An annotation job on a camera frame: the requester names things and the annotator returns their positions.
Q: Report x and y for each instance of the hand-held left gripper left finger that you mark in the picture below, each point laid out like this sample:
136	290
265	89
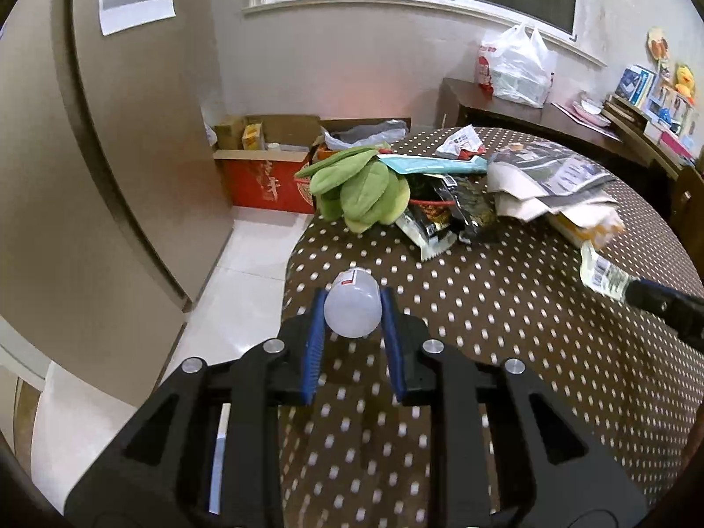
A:
313	341

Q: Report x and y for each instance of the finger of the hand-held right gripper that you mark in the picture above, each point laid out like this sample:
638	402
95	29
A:
665	302

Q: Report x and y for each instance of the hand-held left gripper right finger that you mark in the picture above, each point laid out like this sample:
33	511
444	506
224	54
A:
393	341

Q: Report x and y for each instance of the white plastic bottle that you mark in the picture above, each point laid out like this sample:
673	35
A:
352	308

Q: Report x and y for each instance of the yellow white label wrapper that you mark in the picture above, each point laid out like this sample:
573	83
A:
599	275

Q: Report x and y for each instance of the teal packet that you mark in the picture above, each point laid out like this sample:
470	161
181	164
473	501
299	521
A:
434	164

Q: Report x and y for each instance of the orange yellow snack packet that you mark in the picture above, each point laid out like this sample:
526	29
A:
599	225

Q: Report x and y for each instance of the brown polka dot tablecloth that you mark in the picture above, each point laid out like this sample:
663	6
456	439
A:
495	341

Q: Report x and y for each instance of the brown wooden chair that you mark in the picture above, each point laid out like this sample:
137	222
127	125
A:
687	198

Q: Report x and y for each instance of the black snack packet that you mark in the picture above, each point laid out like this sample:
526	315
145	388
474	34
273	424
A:
462	203

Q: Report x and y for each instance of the green plush toy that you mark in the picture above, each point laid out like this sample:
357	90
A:
363	187

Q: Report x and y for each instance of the red cardboard box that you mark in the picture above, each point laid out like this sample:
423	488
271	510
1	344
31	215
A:
258	187

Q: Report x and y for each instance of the crumpled newspaper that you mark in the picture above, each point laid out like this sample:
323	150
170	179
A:
550	170

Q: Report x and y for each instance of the brown cardboard box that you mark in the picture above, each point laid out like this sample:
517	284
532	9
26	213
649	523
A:
320	153

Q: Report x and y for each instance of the clear plastic bag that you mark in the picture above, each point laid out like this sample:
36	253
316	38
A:
363	135

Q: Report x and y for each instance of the white red crumpled wrapper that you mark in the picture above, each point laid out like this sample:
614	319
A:
459	143

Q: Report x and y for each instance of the pink bowl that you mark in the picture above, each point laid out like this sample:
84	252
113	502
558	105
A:
588	105

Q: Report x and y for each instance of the yellow carton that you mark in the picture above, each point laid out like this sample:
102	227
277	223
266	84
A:
253	137

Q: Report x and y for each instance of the blue white box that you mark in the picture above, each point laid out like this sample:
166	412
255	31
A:
633	85

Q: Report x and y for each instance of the yellow duck toy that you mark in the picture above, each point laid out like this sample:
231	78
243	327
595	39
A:
685	82

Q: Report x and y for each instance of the dark wooden sideboard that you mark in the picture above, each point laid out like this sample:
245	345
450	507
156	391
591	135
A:
467	104

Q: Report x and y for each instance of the beige refrigerator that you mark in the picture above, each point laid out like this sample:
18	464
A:
110	176

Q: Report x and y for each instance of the white plastic shopping bag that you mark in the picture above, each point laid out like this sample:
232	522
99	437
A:
517	71

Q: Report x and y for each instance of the white paper sheet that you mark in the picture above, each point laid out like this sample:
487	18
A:
137	3

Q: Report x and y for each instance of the orange round wall ornament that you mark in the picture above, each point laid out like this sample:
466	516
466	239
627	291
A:
658	43

